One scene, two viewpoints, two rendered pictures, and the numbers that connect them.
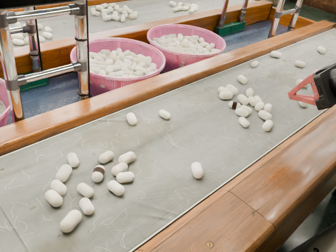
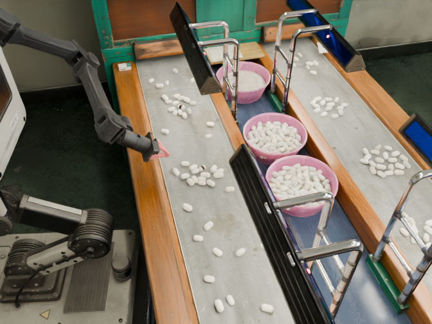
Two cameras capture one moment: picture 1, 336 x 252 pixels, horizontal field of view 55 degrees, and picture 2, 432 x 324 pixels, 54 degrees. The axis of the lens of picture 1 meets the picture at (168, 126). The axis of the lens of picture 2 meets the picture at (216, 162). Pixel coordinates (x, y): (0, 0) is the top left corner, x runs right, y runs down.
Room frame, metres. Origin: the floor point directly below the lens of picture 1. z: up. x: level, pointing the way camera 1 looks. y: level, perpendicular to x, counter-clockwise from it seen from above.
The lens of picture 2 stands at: (1.39, -1.09, 1.92)
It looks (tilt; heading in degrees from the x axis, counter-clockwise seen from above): 44 degrees down; 124
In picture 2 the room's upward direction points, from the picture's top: straight up
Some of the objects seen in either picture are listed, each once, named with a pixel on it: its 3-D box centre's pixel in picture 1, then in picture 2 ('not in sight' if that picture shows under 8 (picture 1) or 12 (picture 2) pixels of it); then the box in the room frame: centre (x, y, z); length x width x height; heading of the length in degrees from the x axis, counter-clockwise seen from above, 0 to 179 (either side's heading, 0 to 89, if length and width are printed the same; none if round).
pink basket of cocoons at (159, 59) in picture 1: (118, 70); (274, 141); (0.85, 0.17, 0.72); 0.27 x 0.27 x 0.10
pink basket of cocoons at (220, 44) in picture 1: (184, 51); (299, 188); (1.06, -0.02, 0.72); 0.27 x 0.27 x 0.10
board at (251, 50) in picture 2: not in sight; (230, 53); (0.36, 0.60, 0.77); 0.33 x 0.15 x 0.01; 49
